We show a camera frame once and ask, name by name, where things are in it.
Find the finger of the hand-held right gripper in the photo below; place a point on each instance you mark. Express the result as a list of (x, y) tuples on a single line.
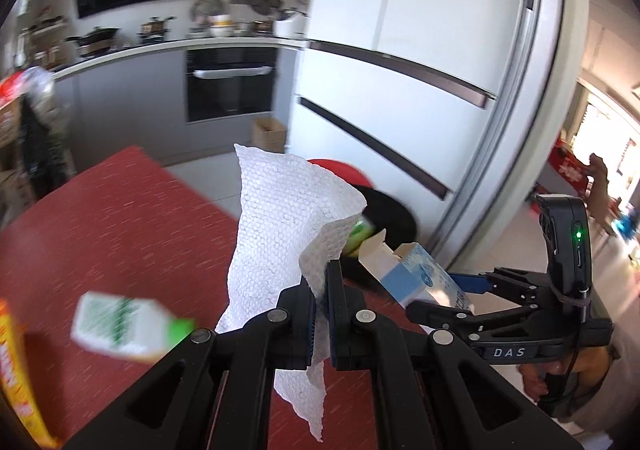
[(505, 280), (450, 320)]

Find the white refrigerator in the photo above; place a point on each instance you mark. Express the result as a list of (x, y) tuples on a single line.
[(425, 5)]

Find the yellow and orange packet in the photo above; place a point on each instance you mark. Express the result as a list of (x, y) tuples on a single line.
[(20, 380)]

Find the black wok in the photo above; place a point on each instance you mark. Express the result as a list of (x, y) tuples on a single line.
[(97, 38)]

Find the grey sliding door frame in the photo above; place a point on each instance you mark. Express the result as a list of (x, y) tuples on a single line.
[(560, 80)]

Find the red stool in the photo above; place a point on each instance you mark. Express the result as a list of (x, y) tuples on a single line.
[(340, 170)]

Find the person's right forearm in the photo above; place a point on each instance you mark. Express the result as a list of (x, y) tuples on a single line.
[(607, 405)]

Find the black trash bin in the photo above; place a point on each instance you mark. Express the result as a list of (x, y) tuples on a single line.
[(395, 220)]

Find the white paper towel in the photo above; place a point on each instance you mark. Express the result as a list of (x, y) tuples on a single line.
[(280, 230)]

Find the white and blue carton box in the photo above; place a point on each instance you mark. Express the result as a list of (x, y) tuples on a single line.
[(415, 275)]

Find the black built-in oven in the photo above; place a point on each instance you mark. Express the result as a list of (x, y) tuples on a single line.
[(230, 90)]

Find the white rice cooker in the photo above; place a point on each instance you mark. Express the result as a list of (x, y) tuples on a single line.
[(289, 26)]

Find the person's right hand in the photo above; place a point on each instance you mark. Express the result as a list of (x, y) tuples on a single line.
[(590, 370)]

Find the small cardboard box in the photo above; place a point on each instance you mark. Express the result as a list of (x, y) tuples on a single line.
[(269, 135)]

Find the red cardboard box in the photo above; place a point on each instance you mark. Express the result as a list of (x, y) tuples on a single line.
[(567, 165)]

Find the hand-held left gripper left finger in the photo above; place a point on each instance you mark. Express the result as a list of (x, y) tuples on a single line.
[(295, 325)]

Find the stack of white bowls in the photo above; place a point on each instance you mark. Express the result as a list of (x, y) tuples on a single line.
[(221, 25)]

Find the beige perforated basket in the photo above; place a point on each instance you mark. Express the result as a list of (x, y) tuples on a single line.
[(9, 123)]

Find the small dark pot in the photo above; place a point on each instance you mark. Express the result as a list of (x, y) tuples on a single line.
[(261, 27)]

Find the white spice rack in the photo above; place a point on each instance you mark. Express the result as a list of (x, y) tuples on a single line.
[(42, 40)]

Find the round steel steamer rack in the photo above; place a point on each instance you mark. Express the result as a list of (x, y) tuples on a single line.
[(206, 8)]

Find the steel pot with lid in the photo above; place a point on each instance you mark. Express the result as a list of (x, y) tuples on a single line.
[(156, 28)]

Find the grey kitchen counter cabinets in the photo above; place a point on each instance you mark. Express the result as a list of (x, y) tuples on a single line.
[(130, 100)]

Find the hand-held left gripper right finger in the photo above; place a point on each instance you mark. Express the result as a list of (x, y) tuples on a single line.
[(340, 315)]

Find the white plastic bag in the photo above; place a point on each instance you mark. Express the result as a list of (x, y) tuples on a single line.
[(41, 80)]

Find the brown toy figure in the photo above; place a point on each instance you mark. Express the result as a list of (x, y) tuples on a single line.
[(597, 185)]

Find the black plastic bag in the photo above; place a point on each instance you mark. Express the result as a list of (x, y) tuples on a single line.
[(42, 145)]

